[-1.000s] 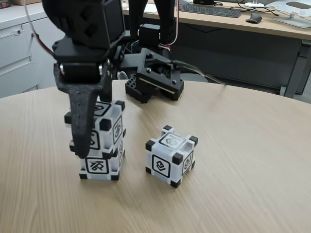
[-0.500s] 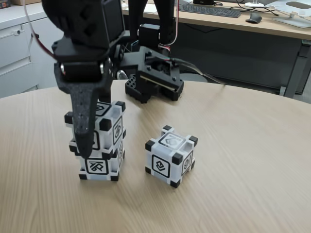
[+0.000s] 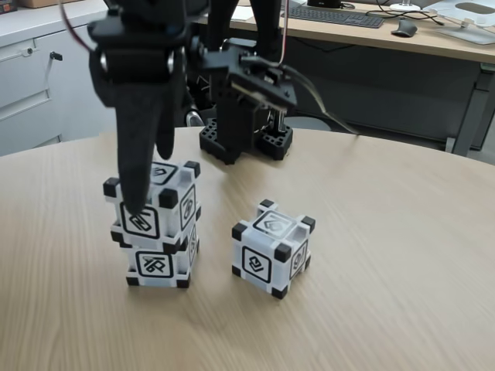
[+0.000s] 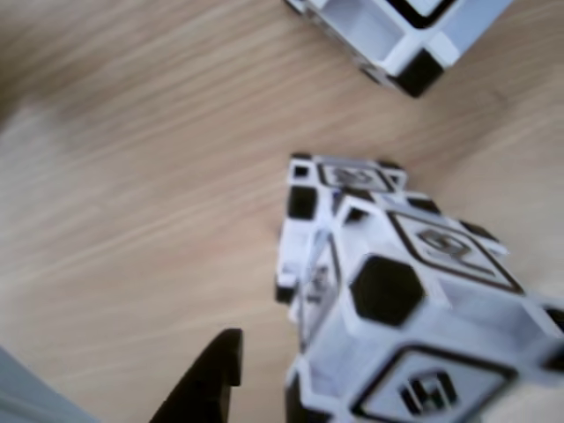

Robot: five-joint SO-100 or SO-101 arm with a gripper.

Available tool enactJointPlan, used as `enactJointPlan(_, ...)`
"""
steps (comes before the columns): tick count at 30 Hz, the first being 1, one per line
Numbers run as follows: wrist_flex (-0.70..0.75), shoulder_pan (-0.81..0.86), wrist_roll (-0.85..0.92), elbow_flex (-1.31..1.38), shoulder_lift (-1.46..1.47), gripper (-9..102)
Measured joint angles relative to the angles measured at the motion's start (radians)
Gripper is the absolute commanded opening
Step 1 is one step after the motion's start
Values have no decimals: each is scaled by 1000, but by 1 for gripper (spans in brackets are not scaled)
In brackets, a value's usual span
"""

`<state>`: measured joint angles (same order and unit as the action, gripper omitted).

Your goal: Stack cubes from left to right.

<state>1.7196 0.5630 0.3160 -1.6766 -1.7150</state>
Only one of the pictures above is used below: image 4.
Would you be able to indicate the white cube with S symbol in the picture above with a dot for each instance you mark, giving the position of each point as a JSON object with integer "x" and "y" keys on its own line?
{"x": 440, "y": 330}

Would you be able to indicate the white cube with paperclip symbol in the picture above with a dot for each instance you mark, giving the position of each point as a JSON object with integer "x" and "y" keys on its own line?
{"x": 374, "y": 26}

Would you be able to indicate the white cube with layered-diamond symbol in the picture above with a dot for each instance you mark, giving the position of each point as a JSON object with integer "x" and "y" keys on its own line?
{"x": 299, "y": 233}

